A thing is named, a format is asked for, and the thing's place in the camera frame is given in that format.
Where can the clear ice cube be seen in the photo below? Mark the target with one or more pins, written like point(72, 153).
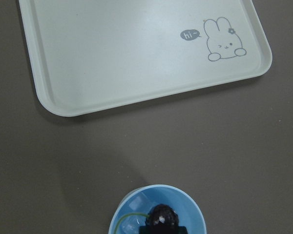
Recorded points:
point(140, 203)

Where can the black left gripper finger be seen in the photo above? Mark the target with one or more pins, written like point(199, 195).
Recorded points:
point(162, 230)

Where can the cream rabbit tray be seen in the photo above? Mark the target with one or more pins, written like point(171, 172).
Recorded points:
point(92, 55)

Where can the dark red cherries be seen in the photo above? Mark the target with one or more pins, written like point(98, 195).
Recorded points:
point(161, 215)

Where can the light blue plastic cup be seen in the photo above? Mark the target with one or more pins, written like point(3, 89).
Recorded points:
point(190, 216)

